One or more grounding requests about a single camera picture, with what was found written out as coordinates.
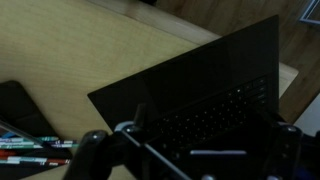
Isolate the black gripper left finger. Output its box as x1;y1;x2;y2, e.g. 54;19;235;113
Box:
62;129;118;180

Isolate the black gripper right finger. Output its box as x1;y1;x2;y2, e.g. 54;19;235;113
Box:
262;121;305;180

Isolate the silver laptop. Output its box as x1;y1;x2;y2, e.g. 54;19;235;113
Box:
86;14;285;169

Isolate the green and white pen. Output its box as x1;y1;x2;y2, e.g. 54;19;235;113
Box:
0;135;60;144

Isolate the black book with utensils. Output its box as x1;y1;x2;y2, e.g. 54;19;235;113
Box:
0;79;75;180

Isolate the light wooden desk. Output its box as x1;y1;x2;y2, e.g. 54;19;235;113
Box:
0;0;300;180

